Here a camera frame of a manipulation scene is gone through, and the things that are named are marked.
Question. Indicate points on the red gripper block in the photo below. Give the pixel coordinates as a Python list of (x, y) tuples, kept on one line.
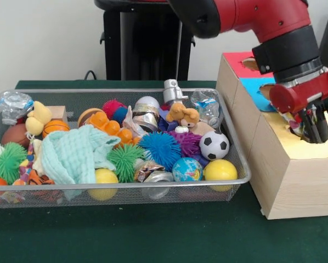
[(301, 93)]

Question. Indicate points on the colourful polka dot cloth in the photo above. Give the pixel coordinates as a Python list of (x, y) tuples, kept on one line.
[(295, 125)]

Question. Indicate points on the brown plush teddy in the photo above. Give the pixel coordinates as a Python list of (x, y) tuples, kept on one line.
[(183, 115)]

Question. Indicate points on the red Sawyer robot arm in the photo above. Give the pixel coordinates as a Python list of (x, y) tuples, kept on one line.
[(263, 19)]

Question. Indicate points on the wooden box with three holes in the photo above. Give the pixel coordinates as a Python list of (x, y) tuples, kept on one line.
[(295, 186)]

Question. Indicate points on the clear mesh bin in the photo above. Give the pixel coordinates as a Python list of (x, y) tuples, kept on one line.
[(60, 200)]

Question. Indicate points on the black and white soccer ball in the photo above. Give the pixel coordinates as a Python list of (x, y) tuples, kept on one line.
[(214, 145)]

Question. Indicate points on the yellow ball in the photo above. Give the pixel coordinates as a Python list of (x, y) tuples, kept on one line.
[(220, 170), (103, 178)]

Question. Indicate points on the small globe ball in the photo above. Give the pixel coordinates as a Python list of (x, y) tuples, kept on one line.
[(187, 169)]

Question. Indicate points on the silver toy robot figure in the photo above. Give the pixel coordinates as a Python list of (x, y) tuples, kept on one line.
[(173, 90)]

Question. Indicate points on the blue spiky ball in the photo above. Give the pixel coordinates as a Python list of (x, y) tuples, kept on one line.
[(160, 149)]

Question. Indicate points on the dark green table cloth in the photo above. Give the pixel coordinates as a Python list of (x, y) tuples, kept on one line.
[(153, 235)]

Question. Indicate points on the orange bumpy toy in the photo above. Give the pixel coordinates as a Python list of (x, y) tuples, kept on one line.
[(109, 127)]

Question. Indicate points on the mint green cloth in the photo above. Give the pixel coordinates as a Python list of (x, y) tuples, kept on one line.
[(71, 156)]

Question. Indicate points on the green spiky ball with eyes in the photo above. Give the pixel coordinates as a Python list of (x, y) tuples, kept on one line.
[(7, 161)]

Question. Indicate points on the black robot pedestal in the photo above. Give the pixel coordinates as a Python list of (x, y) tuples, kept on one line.
[(147, 44)]

